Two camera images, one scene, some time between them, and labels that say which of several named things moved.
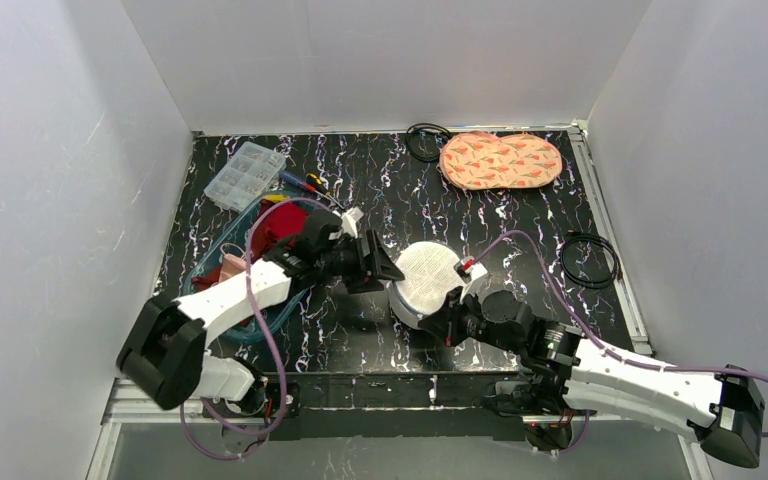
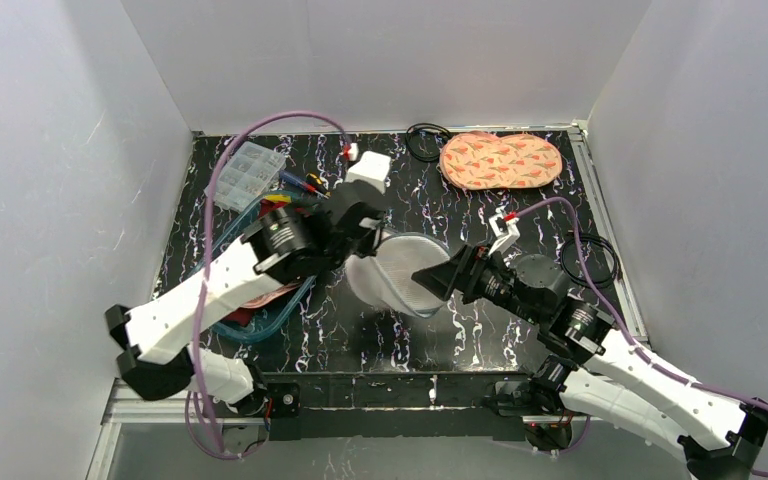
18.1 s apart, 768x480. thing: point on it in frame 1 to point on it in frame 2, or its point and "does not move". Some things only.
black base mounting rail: (375, 406) does not move
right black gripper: (450, 324) to (462, 273)
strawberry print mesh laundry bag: (480, 160) does not move
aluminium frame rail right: (629, 288) does not move
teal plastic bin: (243, 239) does not move
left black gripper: (366, 258) to (363, 221)
